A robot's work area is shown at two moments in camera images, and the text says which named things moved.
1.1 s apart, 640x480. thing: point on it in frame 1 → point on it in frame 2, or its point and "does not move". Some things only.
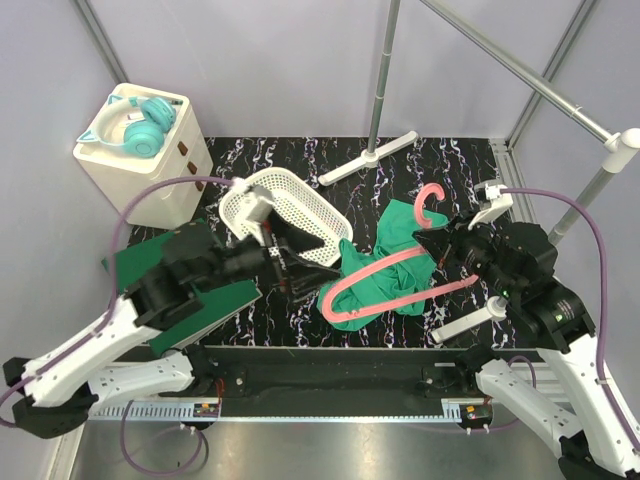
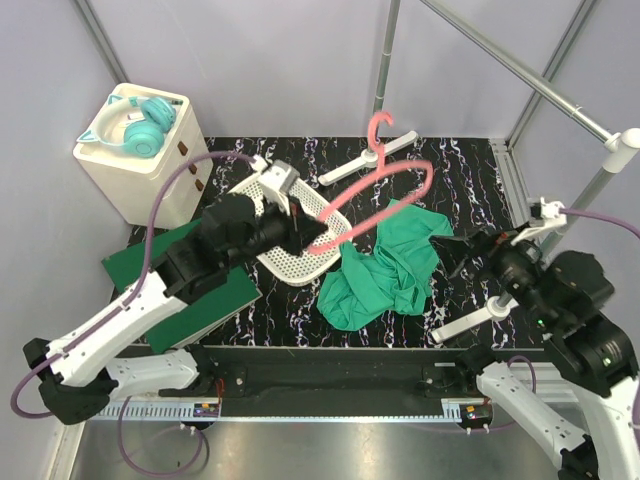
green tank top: x=395 y=227 does not move
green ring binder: x=217 y=298 does not move
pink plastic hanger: x=403 y=300 → x=382 y=171
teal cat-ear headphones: x=143 y=140 does not move
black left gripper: x=303 y=283 → x=302 y=227
